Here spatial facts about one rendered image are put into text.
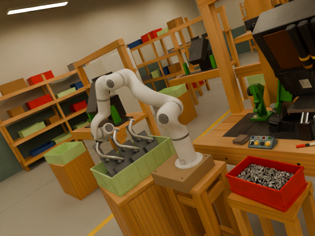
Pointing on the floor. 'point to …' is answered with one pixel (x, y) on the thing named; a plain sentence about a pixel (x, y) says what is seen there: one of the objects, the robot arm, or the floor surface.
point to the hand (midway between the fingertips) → (99, 140)
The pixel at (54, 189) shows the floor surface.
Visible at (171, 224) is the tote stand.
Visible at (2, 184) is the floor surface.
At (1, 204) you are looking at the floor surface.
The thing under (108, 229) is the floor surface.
